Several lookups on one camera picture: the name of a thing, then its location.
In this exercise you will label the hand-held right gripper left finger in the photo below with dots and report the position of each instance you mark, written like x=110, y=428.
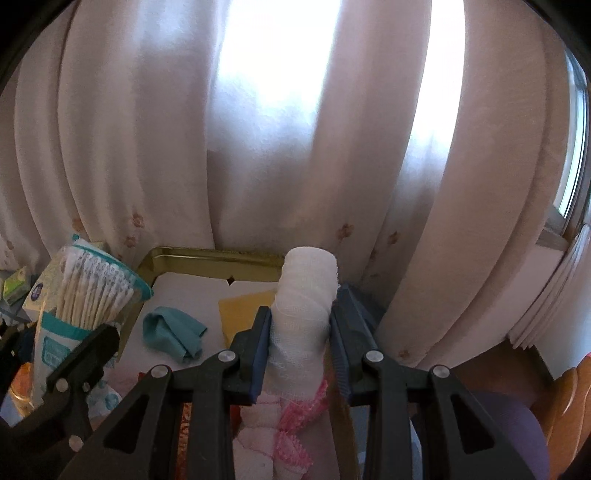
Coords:
x=259, y=355

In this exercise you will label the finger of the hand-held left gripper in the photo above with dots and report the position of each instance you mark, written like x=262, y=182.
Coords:
x=11, y=344
x=87, y=353

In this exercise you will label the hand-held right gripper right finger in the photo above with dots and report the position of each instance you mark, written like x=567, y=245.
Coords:
x=339, y=350

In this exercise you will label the plastic pack of white pads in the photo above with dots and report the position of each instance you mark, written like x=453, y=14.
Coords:
x=87, y=286

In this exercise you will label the white gauze cloth pink trim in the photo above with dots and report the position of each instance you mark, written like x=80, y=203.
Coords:
x=304, y=286

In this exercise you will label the gold metal tray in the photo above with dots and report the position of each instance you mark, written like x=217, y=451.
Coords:
x=207, y=256

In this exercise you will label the round gold tin pink lid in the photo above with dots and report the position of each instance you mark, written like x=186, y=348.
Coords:
x=21, y=385

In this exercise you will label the yellow sponge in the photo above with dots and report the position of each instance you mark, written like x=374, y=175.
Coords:
x=240, y=314

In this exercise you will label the white tissue pack purple logo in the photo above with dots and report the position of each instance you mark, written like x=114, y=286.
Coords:
x=38, y=295

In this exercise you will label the small green packet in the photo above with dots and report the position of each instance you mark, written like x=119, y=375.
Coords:
x=14, y=287

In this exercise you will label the teal cloth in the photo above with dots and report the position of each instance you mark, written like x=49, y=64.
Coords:
x=171, y=330

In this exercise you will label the purple cushion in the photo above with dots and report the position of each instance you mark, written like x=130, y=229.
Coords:
x=508, y=429

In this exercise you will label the pale pink curtain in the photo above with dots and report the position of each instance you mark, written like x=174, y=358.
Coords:
x=138, y=138

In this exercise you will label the wooden chair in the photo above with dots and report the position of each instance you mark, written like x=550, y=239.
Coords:
x=570, y=406

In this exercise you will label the window frame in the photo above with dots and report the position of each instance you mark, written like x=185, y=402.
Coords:
x=575, y=138

